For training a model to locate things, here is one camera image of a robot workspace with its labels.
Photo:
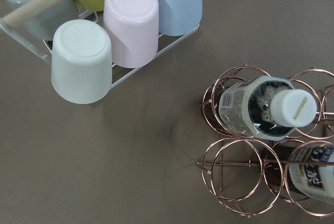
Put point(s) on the tea bottle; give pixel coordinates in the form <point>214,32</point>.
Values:
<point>313,179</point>
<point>265,107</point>

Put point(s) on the tea bottle front middle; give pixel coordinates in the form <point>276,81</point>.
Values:
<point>265,107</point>

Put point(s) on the copper wire bottle basket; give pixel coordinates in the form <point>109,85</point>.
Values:
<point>244,173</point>

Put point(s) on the tea bottle far left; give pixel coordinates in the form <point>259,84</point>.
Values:
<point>313,179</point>

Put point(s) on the white cup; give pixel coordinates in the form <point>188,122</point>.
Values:
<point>81,69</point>

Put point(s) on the pink cup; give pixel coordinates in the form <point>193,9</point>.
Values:
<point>133,26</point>

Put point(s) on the blue cup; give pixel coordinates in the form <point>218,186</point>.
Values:
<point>179,17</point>

